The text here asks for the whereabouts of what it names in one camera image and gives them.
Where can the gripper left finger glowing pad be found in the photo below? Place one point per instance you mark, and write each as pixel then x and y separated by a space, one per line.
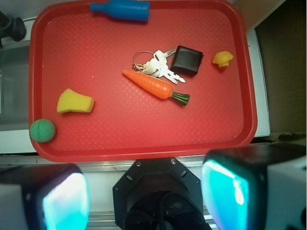
pixel 47 197

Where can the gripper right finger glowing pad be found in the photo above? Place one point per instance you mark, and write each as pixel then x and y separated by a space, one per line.
pixel 257 187

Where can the green round sponge ball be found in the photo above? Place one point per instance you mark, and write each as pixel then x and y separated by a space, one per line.
pixel 42 130

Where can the yellow sponge piece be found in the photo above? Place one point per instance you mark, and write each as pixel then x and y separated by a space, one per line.
pixel 71 101

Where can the red plastic tray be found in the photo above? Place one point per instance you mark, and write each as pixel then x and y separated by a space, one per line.
pixel 81 79

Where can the yellow rubber duck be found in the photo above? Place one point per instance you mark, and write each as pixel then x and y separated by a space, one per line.
pixel 222 59

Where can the orange toy carrot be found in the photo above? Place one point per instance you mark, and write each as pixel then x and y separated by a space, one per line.
pixel 157 87

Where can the black leather wallet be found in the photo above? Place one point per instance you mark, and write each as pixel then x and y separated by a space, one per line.
pixel 186 61

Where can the silver key bunch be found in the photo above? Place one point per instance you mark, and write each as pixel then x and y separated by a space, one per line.
pixel 157 66

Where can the black knob clamp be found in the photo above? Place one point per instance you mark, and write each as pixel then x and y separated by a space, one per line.
pixel 11 27

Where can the blue plastic bottle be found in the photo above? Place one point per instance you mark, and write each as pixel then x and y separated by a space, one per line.
pixel 123 9

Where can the black octagonal mount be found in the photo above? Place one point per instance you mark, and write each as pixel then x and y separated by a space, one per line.
pixel 159 194

